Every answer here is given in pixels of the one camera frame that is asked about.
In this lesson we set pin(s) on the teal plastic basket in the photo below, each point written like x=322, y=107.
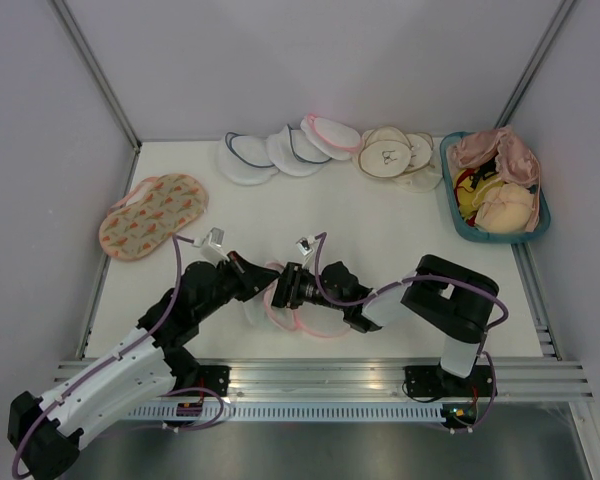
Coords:
x=474, y=234

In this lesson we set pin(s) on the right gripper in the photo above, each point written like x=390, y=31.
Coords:
x=287, y=286

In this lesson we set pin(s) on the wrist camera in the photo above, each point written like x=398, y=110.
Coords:
x=210, y=246
x=306, y=249

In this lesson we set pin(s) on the yellow bra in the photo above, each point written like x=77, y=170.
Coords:
x=470, y=187

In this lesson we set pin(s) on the pink satin bra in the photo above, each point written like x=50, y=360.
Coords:
x=514, y=161

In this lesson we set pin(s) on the beige laundry bag front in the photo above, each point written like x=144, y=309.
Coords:
x=386, y=153

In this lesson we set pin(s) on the white slotted cable duct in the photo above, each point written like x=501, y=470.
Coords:
x=291, y=412

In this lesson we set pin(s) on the white bag blue trim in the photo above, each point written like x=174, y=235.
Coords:
x=293, y=154
x=243, y=159

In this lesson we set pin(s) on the white mesh bag pink trim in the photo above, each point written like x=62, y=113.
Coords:
x=260, y=312

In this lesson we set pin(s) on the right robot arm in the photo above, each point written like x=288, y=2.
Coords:
x=459, y=302

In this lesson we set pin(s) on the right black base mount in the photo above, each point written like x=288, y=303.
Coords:
x=430, y=383

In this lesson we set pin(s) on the white bag pink trim back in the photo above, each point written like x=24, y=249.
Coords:
x=336, y=140

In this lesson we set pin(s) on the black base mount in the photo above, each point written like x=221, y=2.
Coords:
x=212, y=377
x=430, y=383

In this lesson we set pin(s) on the floral patterned laundry bag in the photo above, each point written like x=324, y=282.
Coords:
x=150, y=214

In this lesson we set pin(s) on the white bag blue trim left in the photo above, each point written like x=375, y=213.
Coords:
x=243, y=159

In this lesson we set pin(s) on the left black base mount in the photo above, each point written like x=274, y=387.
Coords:
x=212, y=377

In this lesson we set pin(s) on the aluminium mounting rail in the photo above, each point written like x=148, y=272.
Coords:
x=518, y=379

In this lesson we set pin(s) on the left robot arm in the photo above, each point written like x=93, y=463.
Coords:
x=49, y=431

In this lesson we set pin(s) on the peach padded bra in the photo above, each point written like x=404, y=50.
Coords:
x=506, y=208

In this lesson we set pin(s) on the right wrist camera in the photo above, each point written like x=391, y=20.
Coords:
x=306, y=249

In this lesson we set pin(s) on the white bag blue trim right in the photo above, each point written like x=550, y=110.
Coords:
x=293, y=154

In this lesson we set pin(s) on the beige laundry bag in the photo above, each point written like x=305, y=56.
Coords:
x=386, y=153
x=424, y=172

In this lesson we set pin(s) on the beige laundry bag rear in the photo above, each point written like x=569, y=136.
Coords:
x=424, y=172

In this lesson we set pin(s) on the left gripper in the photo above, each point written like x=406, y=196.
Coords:
x=253, y=278

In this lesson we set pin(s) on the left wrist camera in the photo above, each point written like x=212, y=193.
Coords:
x=210, y=246

